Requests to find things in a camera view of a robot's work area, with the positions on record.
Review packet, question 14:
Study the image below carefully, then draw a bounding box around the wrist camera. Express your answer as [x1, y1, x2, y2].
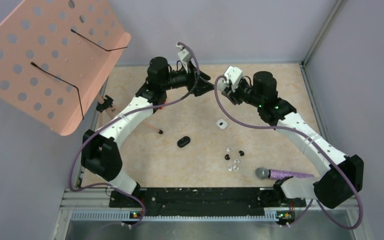
[216, 65, 244, 92]
[176, 43, 193, 66]

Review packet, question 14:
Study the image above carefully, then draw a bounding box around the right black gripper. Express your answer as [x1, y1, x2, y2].
[222, 78, 263, 109]

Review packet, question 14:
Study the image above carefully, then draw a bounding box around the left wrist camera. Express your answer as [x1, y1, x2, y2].
[176, 43, 193, 66]

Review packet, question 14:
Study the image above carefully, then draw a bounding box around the white square charging case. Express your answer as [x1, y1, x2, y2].
[216, 119, 228, 130]

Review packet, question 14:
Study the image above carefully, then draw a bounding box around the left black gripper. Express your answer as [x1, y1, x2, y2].
[160, 59, 216, 96]

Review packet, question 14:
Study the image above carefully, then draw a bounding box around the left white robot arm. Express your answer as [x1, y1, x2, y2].
[81, 56, 214, 207]

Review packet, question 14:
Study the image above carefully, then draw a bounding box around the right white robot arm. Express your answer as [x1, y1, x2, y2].
[195, 66, 364, 211]

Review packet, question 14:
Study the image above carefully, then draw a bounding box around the pink perforated music stand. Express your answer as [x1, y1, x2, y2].
[0, 0, 132, 136]

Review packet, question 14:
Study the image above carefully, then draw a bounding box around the purple glitter microphone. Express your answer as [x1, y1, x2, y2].
[254, 167, 314, 180]

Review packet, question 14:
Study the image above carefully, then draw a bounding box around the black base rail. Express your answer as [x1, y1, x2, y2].
[109, 187, 307, 217]

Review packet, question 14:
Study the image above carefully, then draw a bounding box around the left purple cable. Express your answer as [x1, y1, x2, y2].
[67, 42, 201, 229]

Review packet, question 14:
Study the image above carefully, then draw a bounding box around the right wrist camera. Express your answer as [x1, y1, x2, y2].
[216, 65, 244, 92]

